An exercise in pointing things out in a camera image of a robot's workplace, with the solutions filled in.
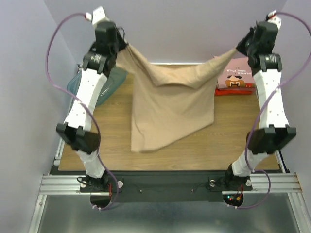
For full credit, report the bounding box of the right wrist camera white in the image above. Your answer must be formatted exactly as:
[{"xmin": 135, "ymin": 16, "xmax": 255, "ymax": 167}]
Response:
[{"xmin": 265, "ymin": 10, "xmax": 282, "ymax": 28}]

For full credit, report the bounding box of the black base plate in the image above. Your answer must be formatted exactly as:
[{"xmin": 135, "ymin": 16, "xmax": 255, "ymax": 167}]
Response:
[{"xmin": 77, "ymin": 170, "xmax": 252, "ymax": 206}]

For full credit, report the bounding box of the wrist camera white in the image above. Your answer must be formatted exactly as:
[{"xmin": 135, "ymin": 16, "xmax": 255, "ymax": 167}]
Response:
[
  {"xmin": 265, "ymin": 10, "xmax": 282, "ymax": 28},
  {"xmin": 85, "ymin": 6, "xmax": 110, "ymax": 26}
]

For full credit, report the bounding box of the beige t shirt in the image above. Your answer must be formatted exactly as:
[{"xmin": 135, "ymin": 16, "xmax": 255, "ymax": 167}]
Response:
[{"xmin": 117, "ymin": 45, "xmax": 237, "ymax": 152}]

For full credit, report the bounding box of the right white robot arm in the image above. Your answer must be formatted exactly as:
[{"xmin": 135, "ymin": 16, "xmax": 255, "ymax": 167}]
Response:
[{"xmin": 223, "ymin": 19, "xmax": 296, "ymax": 189}]

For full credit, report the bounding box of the red folded t shirt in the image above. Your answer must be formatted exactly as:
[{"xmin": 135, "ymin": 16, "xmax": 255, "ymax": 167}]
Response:
[{"xmin": 215, "ymin": 88, "xmax": 255, "ymax": 96}]

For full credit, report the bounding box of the pink folded t shirt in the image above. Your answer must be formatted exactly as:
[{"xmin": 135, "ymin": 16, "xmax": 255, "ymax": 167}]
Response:
[{"xmin": 217, "ymin": 57, "xmax": 256, "ymax": 90}]

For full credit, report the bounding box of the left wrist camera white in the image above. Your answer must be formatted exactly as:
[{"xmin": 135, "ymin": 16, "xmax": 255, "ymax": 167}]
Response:
[{"xmin": 85, "ymin": 6, "xmax": 110, "ymax": 26}]

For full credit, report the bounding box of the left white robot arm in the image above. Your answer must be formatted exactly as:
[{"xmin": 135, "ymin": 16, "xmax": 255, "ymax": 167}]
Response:
[{"xmin": 56, "ymin": 21, "xmax": 126, "ymax": 192}]

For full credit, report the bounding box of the teal plastic bin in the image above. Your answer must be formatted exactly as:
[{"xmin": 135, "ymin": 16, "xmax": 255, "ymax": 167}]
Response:
[{"xmin": 67, "ymin": 67, "xmax": 128, "ymax": 107}]

